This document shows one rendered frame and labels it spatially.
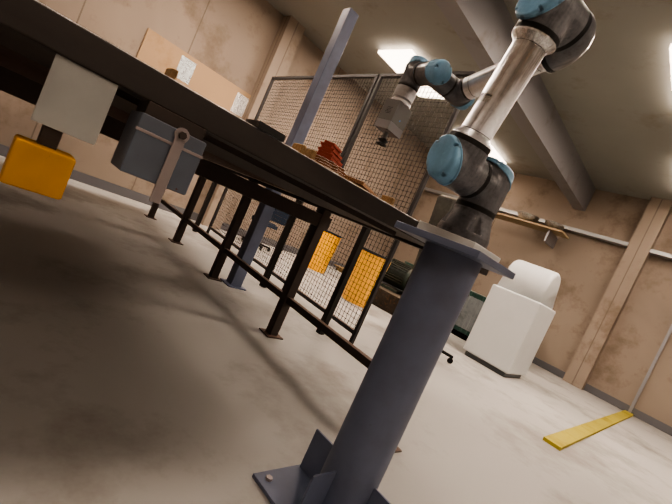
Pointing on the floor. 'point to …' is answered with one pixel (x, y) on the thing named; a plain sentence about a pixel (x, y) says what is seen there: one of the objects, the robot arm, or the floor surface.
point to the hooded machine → (514, 320)
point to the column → (387, 382)
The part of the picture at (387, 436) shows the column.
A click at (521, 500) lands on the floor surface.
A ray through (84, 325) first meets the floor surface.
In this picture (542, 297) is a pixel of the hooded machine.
